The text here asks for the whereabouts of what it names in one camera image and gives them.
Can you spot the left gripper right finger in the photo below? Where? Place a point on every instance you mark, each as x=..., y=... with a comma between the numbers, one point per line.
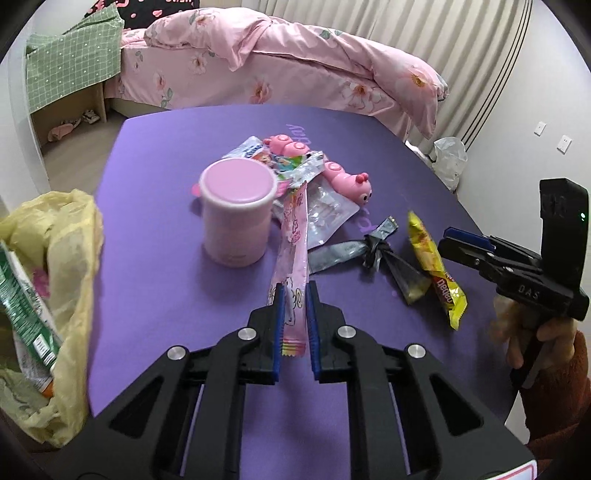
x=409, y=417

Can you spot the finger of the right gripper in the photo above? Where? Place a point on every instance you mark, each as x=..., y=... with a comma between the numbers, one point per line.
x=475, y=240
x=473, y=256

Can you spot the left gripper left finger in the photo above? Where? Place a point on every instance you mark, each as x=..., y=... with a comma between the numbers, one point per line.
x=182, y=417

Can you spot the yellow nabati wafer wrapper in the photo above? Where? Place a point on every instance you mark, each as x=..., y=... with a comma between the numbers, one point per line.
x=450, y=293

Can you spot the pink long candy wrapper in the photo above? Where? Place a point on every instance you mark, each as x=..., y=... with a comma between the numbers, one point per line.
x=291, y=271

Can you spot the white green snack bag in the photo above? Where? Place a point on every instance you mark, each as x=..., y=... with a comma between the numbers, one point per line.
x=36, y=340

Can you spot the yellow plastic trash bag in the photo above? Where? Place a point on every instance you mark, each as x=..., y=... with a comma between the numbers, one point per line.
x=58, y=238

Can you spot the right hand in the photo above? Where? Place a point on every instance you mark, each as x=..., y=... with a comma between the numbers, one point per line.
x=516, y=325

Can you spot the grey knotted foil wrapper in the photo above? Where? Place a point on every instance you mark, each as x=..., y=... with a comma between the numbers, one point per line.
x=374, y=251

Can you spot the white plastic bag on floor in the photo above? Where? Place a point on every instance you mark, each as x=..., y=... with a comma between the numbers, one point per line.
x=451, y=160

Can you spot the pink caterpillar toy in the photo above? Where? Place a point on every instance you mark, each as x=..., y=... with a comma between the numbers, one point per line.
x=296, y=163

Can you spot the white pleated curtain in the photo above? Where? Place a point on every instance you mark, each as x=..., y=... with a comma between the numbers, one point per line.
x=474, y=45

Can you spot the pink cylindrical container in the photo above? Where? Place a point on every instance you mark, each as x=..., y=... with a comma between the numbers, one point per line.
x=236, y=196

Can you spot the pink floral bed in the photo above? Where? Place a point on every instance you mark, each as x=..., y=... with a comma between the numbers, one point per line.
x=224, y=56

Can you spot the green checked cloth nightstand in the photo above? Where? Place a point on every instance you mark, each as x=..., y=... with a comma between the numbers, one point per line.
x=65, y=74

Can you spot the black pink heart pillow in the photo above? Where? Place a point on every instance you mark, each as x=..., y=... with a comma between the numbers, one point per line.
x=147, y=9

